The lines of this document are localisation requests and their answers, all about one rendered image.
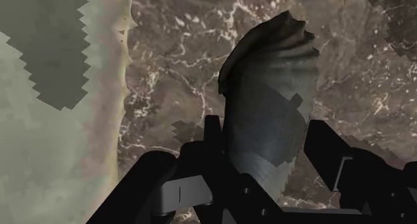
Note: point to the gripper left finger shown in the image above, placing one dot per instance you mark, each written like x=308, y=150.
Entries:
x=195, y=164

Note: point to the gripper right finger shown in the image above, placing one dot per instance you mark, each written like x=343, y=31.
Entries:
x=358, y=171

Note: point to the grey ribbed vase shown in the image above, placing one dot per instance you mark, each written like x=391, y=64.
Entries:
x=270, y=102

